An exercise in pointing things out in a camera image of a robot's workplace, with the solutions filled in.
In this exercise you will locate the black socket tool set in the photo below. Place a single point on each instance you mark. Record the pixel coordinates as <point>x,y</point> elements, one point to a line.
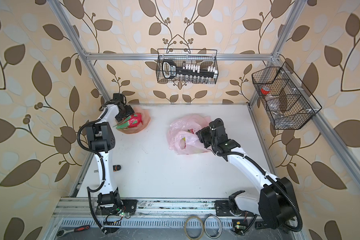
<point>170,71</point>

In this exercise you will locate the orange black screwdriver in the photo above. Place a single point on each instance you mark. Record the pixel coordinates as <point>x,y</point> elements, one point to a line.
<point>116,168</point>

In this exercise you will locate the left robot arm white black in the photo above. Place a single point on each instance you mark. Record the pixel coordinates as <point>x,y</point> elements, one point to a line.
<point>97,137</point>

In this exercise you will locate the pink plastic bag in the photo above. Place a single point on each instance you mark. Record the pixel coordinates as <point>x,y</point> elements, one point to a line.
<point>182,138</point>

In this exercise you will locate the tape roll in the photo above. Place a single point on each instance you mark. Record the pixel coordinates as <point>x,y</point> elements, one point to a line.
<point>213,227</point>
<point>192,223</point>

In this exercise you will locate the aluminium frame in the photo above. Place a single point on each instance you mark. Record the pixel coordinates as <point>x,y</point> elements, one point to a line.
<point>273,60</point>

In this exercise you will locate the tape roll right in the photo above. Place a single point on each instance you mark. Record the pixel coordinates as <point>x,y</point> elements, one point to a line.
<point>213,227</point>

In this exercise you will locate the red capped plastic bottle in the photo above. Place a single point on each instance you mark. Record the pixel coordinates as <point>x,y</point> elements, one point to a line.
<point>273,102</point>

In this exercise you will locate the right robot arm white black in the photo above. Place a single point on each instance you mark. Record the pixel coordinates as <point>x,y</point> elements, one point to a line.
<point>276,201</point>

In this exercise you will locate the black wire basket centre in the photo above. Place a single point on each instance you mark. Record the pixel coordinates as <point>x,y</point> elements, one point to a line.
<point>203,57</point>

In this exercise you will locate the black wire basket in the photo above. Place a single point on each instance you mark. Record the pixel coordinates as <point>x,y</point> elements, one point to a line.
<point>203,57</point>
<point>299,103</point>

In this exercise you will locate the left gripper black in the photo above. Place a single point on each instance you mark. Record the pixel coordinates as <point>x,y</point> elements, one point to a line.
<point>129,110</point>

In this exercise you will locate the pink fruit plate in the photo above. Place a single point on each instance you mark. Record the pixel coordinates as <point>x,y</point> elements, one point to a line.
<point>146,120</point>

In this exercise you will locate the black wire basket right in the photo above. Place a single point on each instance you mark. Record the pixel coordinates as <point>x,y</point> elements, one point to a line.
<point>299,103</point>

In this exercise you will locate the red dragon fruit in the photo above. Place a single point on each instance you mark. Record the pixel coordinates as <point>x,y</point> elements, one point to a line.
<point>131,121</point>

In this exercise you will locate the red handled ratchet wrench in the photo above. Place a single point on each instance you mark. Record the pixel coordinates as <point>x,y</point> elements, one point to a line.
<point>62,232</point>

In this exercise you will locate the tape roll left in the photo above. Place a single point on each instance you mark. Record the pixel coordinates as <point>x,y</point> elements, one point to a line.
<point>192,223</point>

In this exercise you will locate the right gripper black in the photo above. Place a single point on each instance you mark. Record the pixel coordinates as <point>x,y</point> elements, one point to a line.
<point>201,134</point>

